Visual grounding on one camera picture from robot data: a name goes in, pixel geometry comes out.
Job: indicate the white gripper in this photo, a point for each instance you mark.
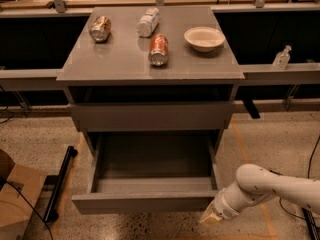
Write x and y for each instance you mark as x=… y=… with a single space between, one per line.
x=222 y=204

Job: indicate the grey drawer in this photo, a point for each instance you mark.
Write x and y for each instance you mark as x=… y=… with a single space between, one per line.
x=151 y=116
x=134 y=172

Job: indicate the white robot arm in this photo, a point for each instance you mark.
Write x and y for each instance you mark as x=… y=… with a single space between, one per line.
x=254 y=185

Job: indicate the grey drawer cabinet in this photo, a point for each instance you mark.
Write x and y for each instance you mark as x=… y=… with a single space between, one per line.
x=126 y=51

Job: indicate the grey top drawer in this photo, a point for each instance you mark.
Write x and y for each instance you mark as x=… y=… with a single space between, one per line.
x=151 y=116

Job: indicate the black metal bar right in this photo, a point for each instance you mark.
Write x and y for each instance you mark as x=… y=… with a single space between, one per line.
x=313 y=229

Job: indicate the black metal bar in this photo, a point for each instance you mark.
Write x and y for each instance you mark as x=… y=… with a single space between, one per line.
x=313 y=229
x=56 y=181

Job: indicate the black metal bar left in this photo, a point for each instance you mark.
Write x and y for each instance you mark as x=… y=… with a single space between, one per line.
x=56 y=181

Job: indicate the red soda can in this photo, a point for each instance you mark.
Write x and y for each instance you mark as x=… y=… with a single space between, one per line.
x=158 y=50

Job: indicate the clear sanitizer pump bottle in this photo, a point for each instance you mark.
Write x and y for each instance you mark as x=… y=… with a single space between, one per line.
x=282 y=58

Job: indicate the white paper bowl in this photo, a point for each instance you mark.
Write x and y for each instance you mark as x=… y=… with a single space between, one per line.
x=204 y=39

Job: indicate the cardboard box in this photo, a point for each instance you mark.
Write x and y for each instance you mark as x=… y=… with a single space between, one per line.
x=21 y=187

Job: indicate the white silver soda can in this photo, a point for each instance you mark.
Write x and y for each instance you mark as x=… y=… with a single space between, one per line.
x=148 y=22

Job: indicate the gold soda can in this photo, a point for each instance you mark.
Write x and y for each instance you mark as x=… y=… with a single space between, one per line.
x=100 y=29

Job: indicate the grey metal shelf rail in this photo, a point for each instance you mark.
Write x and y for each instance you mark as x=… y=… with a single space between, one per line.
x=239 y=75

